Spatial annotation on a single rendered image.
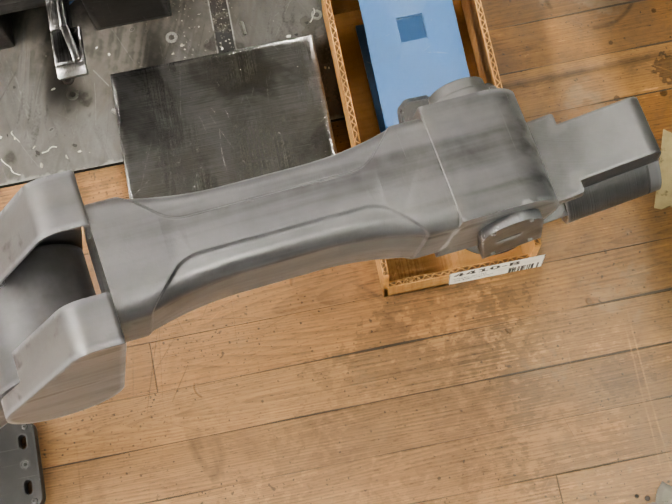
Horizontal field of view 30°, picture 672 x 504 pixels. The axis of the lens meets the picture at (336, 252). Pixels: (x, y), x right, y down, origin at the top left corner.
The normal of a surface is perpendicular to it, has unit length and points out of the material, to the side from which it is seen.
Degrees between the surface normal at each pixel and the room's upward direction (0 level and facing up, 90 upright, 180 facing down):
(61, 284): 38
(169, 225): 13
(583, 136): 5
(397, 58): 2
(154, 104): 0
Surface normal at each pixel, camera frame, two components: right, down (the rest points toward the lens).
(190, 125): -0.04, -0.25
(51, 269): 0.46, -0.39
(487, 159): 0.17, -0.32
